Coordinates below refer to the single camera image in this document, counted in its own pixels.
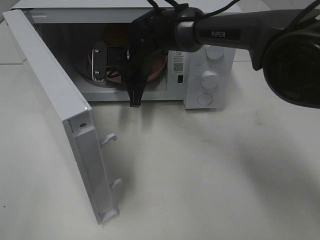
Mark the white round door button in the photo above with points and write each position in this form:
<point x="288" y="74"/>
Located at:
<point x="205" y="99"/>

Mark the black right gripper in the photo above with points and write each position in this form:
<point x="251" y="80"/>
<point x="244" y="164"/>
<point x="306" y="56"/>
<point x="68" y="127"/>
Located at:
<point x="150" y="35"/>

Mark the white microwave door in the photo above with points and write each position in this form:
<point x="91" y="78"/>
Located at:
<point x="67" y="113"/>

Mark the toy hamburger with lettuce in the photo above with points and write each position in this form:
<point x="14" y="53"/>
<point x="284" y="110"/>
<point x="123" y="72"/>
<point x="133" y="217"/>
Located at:
<point x="116" y="34"/>

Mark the white microwave oven body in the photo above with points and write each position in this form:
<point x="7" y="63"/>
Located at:
<point x="57" y="38"/>

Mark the glass microwave turntable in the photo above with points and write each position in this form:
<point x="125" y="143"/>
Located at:
<point x="155" y="83"/>

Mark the white round knob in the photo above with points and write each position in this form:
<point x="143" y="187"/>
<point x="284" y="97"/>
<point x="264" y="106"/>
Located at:
<point x="214" y="52"/>
<point x="209" y="79"/>

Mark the pink round plate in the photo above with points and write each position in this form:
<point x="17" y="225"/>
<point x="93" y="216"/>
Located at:
<point x="112" y="64"/>

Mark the white warning label sticker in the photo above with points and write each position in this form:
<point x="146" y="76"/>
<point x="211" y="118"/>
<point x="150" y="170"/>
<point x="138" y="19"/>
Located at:
<point x="178" y="61"/>

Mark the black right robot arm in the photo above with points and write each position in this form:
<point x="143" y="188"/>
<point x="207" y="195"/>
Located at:
<point x="284" y="44"/>

